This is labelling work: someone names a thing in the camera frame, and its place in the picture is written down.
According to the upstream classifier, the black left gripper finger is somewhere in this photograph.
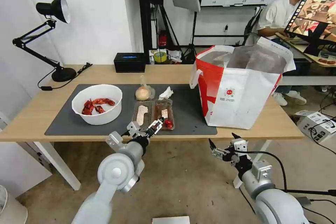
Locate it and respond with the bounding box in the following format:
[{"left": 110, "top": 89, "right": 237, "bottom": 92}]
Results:
[
  {"left": 150, "top": 118, "right": 165, "bottom": 130},
  {"left": 153, "top": 122, "right": 165, "bottom": 136}
]

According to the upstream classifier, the clear bag with bun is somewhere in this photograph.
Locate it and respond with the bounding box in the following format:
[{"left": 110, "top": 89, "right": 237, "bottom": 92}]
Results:
[{"left": 135, "top": 75, "right": 156, "bottom": 102}]

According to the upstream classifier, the white red takeout bag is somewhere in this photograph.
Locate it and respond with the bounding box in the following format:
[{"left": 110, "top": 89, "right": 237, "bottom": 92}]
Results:
[{"left": 189, "top": 37, "right": 296, "bottom": 130}]

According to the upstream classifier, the clear tray with tomatoes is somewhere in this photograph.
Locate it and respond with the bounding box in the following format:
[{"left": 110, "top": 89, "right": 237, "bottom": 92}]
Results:
[{"left": 153, "top": 99, "right": 176, "bottom": 131}]

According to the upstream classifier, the clear tray with pale scrap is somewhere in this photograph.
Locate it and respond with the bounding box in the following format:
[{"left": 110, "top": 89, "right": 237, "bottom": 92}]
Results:
[{"left": 133, "top": 100, "right": 155, "bottom": 128}]

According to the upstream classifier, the crumpled white tissue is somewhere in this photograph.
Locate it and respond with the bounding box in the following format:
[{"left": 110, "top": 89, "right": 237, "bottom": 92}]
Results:
[{"left": 158, "top": 86, "right": 175, "bottom": 100}]

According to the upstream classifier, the white round bowl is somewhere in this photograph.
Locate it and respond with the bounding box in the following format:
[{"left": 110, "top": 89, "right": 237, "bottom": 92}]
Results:
[{"left": 71, "top": 84, "right": 123, "bottom": 126}]

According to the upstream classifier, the long red crayfish shell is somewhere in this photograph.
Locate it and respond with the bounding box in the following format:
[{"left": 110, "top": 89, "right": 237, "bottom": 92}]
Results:
[{"left": 90, "top": 98, "right": 116, "bottom": 107}]

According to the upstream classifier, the person's white shoe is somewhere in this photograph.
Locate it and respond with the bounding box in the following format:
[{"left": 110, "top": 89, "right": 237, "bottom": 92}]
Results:
[
  {"left": 272, "top": 91, "right": 289, "bottom": 107},
  {"left": 284, "top": 90, "right": 307, "bottom": 105}
]

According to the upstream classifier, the black tissue box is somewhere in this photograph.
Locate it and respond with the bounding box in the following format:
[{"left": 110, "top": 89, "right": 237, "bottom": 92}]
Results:
[{"left": 113, "top": 52, "right": 146, "bottom": 73}]

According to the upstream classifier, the yellow tape roll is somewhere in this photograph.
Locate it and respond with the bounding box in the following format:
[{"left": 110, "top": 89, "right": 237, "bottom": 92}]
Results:
[{"left": 154, "top": 50, "right": 167, "bottom": 64}]

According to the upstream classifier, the white printed cardboard box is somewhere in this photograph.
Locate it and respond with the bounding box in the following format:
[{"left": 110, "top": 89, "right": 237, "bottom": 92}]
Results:
[{"left": 296, "top": 110, "right": 336, "bottom": 145}]

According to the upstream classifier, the white robot front shell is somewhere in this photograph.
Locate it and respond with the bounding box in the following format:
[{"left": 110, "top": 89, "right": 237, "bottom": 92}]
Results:
[{"left": 152, "top": 216, "right": 190, "bottom": 224}]

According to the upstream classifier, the dark grey table mat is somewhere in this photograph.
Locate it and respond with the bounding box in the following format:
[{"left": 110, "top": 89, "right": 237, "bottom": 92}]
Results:
[{"left": 44, "top": 84, "right": 218, "bottom": 136}]

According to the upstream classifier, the white office desk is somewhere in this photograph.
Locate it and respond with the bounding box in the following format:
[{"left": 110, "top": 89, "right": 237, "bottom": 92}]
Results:
[{"left": 275, "top": 31, "right": 336, "bottom": 86}]

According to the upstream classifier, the black tripod stand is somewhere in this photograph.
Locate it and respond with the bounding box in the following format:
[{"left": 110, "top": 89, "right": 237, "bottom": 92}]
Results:
[{"left": 151, "top": 3, "right": 201, "bottom": 65}]

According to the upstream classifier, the black desk lamp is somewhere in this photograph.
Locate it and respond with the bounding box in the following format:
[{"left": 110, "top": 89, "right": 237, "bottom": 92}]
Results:
[{"left": 12, "top": 0, "right": 77, "bottom": 83}]

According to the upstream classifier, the person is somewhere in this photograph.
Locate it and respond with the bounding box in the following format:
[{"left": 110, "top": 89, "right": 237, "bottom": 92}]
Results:
[{"left": 255, "top": 0, "right": 322, "bottom": 38}]

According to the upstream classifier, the white drawer cabinet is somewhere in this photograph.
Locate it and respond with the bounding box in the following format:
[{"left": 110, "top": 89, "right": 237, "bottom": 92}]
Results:
[{"left": 0, "top": 141, "right": 53, "bottom": 199}]

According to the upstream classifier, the white round bin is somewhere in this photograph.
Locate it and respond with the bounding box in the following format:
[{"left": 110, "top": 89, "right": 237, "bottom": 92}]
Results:
[{"left": 0, "top": 184, "right": 28, "bottom": 224}]

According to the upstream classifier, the computer monitor on black stand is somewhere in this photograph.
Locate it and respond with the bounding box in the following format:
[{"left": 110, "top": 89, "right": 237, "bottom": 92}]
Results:
[{"left": 283, "top": 0, "right": 336, "bottom": 57}]

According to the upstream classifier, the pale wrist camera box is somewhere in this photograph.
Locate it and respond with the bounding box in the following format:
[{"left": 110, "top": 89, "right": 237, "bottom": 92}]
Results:
[
  {"left": 231, "top": 138, "right": 248, "bottom": 154},
  {"left": 127, "top": 121, "right": 140, "bottom": 137}
]

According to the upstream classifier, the black robot wrist cable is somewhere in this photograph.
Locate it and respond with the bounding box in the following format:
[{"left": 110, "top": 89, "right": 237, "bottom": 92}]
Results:
[{"left": 246, "top": 151, "right": 336, "bottom": 196}]

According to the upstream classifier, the black lamp cable with switch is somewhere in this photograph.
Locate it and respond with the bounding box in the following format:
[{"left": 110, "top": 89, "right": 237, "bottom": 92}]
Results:
[{"left": 37, "top": 62, "right": 93, "bottom": 92}]

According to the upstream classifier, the black upright frame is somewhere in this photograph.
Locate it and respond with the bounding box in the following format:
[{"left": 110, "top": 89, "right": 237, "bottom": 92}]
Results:
[{"left": 136, "top": 0, "right": 161, "bottom": 65}]

